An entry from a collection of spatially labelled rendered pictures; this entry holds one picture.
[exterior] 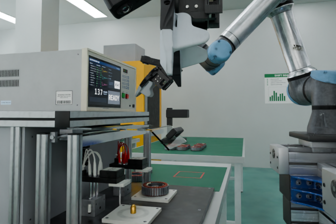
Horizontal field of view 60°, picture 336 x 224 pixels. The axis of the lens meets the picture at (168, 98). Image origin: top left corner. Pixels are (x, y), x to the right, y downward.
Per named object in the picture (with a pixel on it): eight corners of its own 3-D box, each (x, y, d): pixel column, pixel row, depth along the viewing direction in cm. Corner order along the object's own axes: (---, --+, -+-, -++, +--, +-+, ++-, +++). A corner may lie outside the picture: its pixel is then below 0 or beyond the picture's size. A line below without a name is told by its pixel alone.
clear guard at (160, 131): (186, 142, 104) (186, 125, 104) (169, 150, 81) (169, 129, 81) (103, 140, 112) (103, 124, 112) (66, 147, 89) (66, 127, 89)
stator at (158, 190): (172, 190, 123) (172, 181, 123) (163, 198, 112) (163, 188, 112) (147, 188, 126) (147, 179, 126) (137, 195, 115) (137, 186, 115)
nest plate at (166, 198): (177, 192, 124) (177, 189, 124) (168, 203, 110) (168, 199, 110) (144, 190, 128) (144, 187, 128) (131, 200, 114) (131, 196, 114)
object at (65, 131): (82, 138, 94) (83, 126, 95) (72, 140, 89) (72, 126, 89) (70, 138, 95) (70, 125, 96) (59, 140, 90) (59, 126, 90)
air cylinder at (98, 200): (105, 209, 102) (105, 193, 102) (94, 217, 95) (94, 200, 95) (92, 208, 103) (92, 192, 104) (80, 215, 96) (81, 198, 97)
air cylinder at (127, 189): (131, 191, 126) (131, 178, 126) (124, 196, 118) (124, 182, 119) (120, 190, 127) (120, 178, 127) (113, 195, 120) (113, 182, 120)
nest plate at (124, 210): (161, 211, 101) (161, 207, 101) (147, 227, 86) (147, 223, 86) (121, 207, 105) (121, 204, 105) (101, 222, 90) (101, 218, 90)
